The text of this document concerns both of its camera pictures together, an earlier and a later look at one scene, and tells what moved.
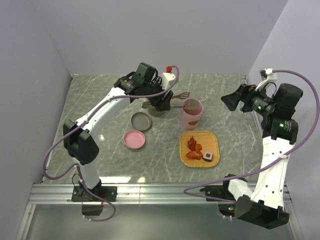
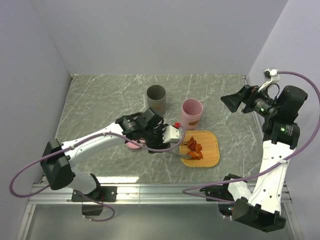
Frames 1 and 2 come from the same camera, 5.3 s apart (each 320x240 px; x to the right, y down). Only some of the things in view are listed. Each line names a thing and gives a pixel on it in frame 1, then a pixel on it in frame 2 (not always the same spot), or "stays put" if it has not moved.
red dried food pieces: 198,148 stays put
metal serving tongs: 146,104 → 185,156
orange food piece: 193,155 stays put
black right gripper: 246,93 stays put
